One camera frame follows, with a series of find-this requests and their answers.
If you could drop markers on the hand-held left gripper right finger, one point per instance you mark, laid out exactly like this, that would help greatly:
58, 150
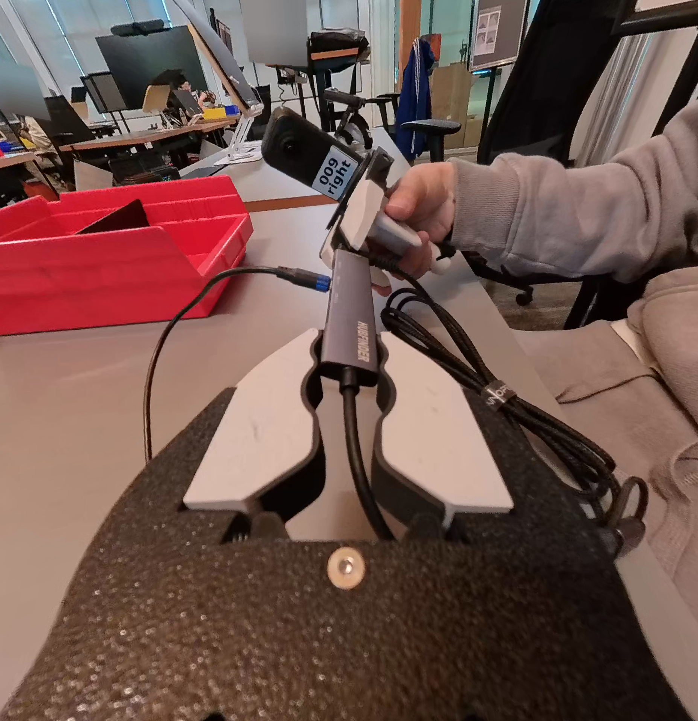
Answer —
439, 439

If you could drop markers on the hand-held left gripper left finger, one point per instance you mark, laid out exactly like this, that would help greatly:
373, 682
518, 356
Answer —
258, 433

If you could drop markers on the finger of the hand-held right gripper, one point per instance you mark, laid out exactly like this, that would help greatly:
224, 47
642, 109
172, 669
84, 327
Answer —
333, 245
363, 214

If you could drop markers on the red plastic bin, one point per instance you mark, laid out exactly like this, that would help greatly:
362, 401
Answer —
101, 270

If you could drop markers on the person's right forearm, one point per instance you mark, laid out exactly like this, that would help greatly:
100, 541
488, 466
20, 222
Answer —
579, 214

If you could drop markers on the person's right hand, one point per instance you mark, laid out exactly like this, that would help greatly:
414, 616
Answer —
427, 203

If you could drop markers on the white panel stand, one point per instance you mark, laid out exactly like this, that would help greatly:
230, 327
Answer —
242, 138

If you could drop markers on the black swivel chair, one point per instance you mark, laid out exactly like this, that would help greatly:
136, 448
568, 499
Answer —
433, 129

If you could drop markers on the blue jacket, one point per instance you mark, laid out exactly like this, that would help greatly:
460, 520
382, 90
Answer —
415, 96

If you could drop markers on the open cardboard box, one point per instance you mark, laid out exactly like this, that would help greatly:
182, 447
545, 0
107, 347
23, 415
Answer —
156, 98

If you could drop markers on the person's grey trousers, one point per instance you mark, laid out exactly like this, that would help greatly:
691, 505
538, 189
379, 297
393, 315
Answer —
585, 366

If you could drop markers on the black computer monitor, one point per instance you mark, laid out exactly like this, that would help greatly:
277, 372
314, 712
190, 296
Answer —
151, 67

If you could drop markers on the black bin divider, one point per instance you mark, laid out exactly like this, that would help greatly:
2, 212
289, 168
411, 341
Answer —
115, 217

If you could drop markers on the black webcam bar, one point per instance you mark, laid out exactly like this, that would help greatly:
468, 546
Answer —
140, 26

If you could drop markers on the small dark monitor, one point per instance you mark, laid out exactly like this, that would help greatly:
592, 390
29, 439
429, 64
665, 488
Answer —
104, 93

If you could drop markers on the grey noticeboard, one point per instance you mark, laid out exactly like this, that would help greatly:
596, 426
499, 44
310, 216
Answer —
498, 34

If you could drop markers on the person's grey hoodie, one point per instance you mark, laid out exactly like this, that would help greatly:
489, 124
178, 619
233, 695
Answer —
681, 338

